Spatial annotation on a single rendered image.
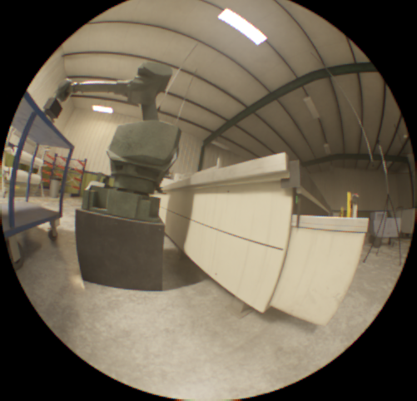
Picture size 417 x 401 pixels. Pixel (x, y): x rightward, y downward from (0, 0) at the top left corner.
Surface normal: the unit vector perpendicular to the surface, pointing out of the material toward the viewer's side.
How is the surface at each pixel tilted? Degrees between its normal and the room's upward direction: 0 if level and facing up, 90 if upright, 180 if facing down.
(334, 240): 90
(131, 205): 90
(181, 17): 176
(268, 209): 90
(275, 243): 90
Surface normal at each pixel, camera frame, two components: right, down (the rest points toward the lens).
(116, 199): 0.45, -0.04
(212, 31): -0.09, 0.98
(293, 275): -0.83, -0.17
